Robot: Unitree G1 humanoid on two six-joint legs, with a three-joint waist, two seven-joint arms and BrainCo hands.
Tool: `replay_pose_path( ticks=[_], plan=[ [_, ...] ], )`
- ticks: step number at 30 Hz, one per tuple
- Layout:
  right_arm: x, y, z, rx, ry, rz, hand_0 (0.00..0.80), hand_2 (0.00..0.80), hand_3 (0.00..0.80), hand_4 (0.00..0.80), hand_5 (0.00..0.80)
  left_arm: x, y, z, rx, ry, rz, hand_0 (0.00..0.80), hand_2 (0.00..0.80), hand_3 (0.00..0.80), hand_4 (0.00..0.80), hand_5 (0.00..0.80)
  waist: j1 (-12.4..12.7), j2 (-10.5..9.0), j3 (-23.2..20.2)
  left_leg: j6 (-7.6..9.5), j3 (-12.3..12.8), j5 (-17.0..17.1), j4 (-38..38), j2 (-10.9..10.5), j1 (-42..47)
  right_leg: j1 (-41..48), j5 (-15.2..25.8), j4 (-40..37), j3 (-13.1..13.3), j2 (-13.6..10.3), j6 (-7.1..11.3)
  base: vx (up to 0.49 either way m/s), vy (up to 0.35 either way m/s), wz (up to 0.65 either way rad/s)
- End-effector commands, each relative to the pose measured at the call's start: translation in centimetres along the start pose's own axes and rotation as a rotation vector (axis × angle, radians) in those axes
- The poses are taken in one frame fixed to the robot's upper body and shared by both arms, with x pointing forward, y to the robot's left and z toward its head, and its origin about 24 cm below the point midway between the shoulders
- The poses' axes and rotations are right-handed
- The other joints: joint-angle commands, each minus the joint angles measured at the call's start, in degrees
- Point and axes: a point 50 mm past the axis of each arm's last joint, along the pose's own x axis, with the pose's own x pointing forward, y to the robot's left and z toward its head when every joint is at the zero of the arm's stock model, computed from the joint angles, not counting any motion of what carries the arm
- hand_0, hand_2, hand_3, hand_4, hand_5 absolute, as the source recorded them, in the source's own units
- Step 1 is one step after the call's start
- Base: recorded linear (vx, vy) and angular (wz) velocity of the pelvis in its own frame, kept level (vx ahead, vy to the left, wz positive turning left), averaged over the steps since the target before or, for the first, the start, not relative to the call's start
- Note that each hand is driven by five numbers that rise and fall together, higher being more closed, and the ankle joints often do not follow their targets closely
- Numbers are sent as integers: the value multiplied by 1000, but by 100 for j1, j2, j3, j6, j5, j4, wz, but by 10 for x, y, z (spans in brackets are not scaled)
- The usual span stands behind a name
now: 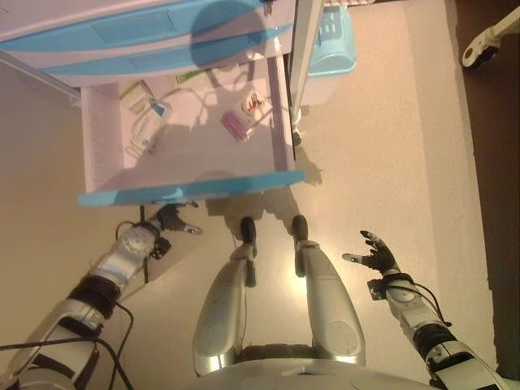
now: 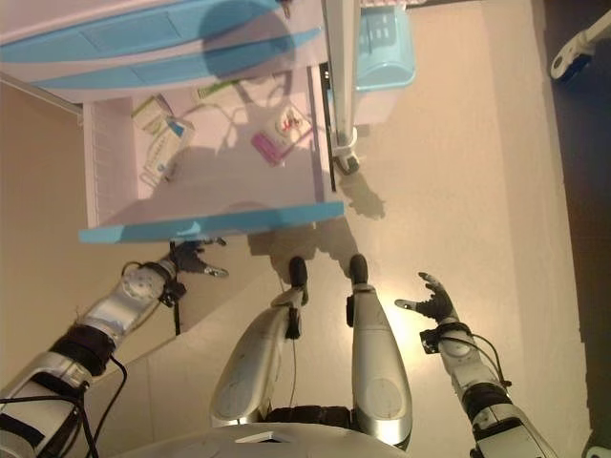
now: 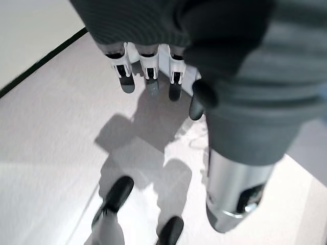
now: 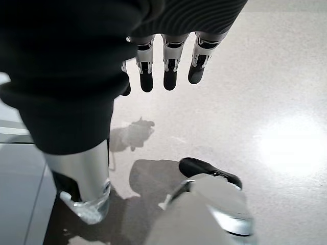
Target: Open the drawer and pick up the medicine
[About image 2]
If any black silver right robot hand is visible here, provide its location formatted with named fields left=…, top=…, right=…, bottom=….
left=394, top=271, right=460, bottom=328

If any white medical cart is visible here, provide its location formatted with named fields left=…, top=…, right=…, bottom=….
left=0, top=0, right=364, bottom=173

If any pink medicine box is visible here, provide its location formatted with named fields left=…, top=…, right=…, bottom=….
left=251, top=132, right=284, bottom=167

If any white packet red print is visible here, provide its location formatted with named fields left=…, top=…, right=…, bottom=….
left=264, top=105, right=312, bottom=144

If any cart caster wheel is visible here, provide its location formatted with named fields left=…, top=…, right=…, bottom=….
left=333, top=142, right=360, bottom=174

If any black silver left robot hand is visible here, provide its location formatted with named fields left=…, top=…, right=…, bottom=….
left=167, top=237, right=229, bottom=281

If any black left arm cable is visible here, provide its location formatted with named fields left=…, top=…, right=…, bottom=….
left=71, top=350, right=130, bottom=458

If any blue front cart drawer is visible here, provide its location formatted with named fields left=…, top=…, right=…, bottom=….
left=78, top=61, right=346, bottom=245
left=0, top=0, right=287, bottom=63
left=0, top=26, right=326, bottom=104

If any long green white medicine box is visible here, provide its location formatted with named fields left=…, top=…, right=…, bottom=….
left=193, top=78, right=240, bottom=102

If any grey robot torso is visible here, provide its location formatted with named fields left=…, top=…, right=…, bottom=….
left=198, top=405, right=411, bottom=458

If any small green white medicine box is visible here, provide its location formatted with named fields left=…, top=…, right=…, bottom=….
left=131, top=94, right=174, bottom=137

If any white lattice basket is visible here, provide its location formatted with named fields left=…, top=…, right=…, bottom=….
left=360, top=0, right=429, bottom=10

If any silver right robot leg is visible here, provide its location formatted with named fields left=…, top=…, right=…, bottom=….
left=344, top=253, right=414, bottom=449

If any light blue plastic bin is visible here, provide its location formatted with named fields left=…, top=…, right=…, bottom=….
left=353, top=7, right=416, bottom=93

